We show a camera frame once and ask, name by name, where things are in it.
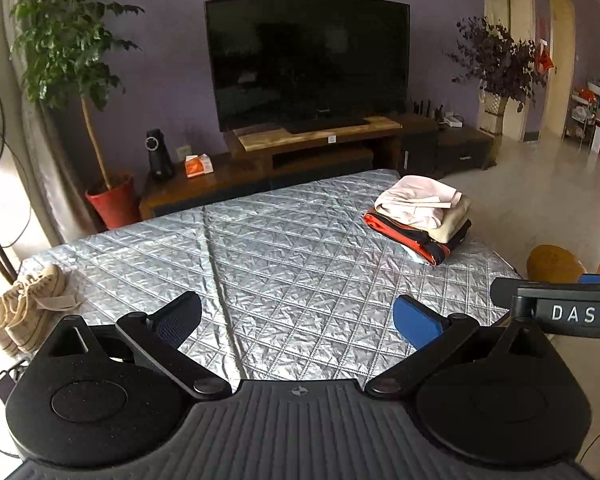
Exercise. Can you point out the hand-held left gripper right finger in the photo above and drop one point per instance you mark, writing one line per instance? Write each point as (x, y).
(417, 322)

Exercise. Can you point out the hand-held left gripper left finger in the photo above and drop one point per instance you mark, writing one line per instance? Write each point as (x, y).
(180, 316)

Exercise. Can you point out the pink garment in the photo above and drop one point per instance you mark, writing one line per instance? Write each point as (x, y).
(415, 197)

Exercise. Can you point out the round wooden stool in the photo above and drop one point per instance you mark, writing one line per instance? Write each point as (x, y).
(555, 262)

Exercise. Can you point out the light blue garment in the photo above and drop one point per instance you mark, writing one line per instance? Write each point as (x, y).
(417, 256)

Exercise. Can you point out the orange navy zip jacket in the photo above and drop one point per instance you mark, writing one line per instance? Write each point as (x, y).
(415, 237)

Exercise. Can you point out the beige folded garment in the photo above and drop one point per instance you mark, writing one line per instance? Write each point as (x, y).
(452, 225)

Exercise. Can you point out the silver quilted blanket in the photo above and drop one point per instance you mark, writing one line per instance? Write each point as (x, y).
(280, 260)

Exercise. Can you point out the green potted tree red pot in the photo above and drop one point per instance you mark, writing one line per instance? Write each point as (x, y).
(112, 205)

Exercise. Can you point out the dark wooden television cabinet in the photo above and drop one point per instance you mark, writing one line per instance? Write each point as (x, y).
(220, 185)

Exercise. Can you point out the beige sneaker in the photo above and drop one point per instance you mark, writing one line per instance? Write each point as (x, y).
(45, 280)

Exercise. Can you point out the orange tissue pack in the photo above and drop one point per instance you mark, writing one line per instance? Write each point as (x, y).
(199, 167)

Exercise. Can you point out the cluttered storage rack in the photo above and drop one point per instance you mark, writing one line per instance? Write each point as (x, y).
(595, 120)

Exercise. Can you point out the beige garment on table edge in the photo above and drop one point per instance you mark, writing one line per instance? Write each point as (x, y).
(20, 330)

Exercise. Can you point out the black kettle-shaped appliance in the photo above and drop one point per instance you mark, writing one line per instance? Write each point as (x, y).
(159, 155)

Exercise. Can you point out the grey curtain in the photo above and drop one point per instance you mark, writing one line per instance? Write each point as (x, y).
(50, 170)

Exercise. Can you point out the small white box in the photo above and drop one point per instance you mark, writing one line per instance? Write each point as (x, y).
(453, 121)

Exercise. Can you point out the light wooden television riser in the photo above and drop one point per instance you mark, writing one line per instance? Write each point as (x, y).
(270, 137)

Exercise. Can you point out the dark remote controls in holder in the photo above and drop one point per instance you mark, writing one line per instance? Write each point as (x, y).
(425, 109)

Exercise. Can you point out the red hanging ornament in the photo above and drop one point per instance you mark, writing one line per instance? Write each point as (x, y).
(545, 60)

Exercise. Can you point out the purple dried plant in vase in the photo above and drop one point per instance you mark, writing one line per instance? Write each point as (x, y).
(500, 65)

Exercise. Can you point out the black television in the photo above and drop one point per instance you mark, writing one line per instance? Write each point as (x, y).
(305, 60)

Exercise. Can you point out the white wall socket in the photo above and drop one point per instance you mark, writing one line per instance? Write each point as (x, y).
(183, 152)

